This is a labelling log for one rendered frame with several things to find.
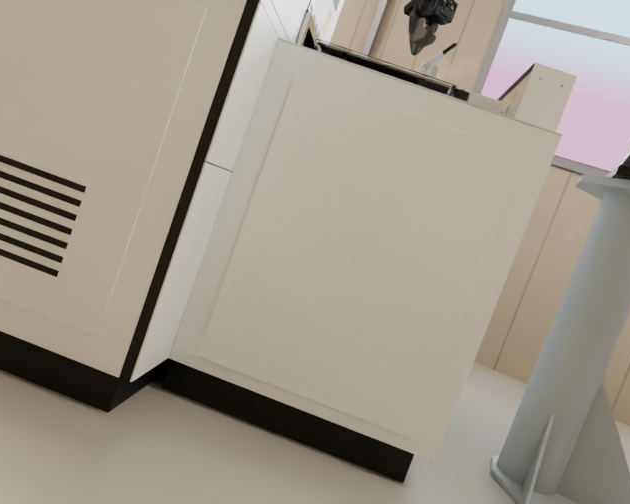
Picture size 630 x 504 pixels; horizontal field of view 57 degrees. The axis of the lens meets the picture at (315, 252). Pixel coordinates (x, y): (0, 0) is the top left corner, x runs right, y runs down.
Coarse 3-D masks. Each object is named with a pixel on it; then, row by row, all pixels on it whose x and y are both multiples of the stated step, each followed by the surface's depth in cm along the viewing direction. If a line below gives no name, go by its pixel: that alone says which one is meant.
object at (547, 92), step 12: (540, 72) 124; (552, 72) 123; (564, 72) 123; (528, 84) 124; (540, 84) 124; (552, 84) 123; (564, 84) 123; (528, 96) 124; (540, 96) 124; (552, 96) 124; (564, 96) 123; (528, 108) 124; (540, 108) 124; (552, 108) 124; (564, 108) 123; (528, 120) 124; (540, 120) 124; (552, 120) 124
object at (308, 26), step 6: (306, 12) 138; (306, 18) 138; (312, 18) 141; (306, 24) 138; (312, 24) 144; (300, 30) 138; (306, 30) 140; (312, 30) 146; (300, 36) 139; (312, 36) 149; (300, 42) 139; (312, 42) 154; (312, 48) 160; (318, 48) 162
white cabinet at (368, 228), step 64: (320, 64) 122; (256, 128) 124; (320, 128) 122; (384, 128) 121; (448, 128) 120; (512, 128) 119; (256, 192) 124; (320, 192) 123; (384, 192) 122; (448, 192) 120; (512, 192) 120; (256, 256) 125; (320, 256) 124; (384, 256) 122; (448, 256) 121; (512, 256) 120; (192, 320) 128; (256, 320) 126; (320, 320) 124; (384, 320) 123; (448, 320) 122; (192, 384) 131; (256, 384) 127; (320, 384) 125; (384, 384) 124; (448, 384) 123; (320, 448) 129; (384, 448) 128
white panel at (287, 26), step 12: (264, 0) 104; (276, 0) 112; (288, 0) 120; (300, 0) 129; (312, 0) 140; (324, 0) 153; (276, 12) 115; (288, 12) 123; (300, 12) 133; (324, 12) 158; (336, 12) 175; (276, 24) 117; (288, 24) 126; (300, 24) 137; (288, 36) 130; (324, 36) 171
